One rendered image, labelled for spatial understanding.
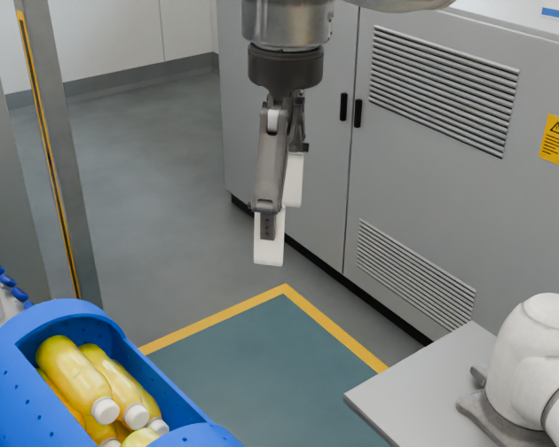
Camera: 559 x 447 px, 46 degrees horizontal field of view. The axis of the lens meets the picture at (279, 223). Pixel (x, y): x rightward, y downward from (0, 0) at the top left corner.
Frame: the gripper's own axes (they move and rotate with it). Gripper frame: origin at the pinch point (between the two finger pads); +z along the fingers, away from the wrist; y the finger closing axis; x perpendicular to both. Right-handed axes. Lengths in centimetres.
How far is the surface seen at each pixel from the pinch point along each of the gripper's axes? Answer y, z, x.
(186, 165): 324, 145, 113
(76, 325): 29, 43, 43
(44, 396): 5, 38, 37
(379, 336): 174, 149, -21
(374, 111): 190, 50, -8
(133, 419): 11, 47, 25
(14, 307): 58, 65, 76
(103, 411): 7, 42, 28
